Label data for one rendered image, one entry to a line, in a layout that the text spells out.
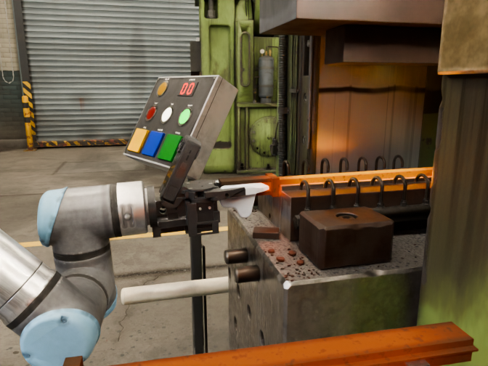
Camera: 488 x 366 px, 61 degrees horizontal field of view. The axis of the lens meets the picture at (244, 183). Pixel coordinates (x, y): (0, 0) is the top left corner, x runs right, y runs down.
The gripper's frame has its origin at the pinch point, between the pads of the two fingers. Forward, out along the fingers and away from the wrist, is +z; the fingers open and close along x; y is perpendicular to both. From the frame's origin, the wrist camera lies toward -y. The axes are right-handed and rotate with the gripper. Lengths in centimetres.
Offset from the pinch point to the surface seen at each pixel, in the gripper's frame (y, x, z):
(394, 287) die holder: 11.8, 22.1, 13.3
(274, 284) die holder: 10.7, 17.5, -3.4
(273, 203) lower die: 4.7, -1.8, 2.9
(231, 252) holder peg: 11.7, 1.8, -6.4
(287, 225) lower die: 6.4, 6.0, 2.8
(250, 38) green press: -69, -468, 125
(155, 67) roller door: -49, -799, 17
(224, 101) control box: -12.8, -43.3, 2.9
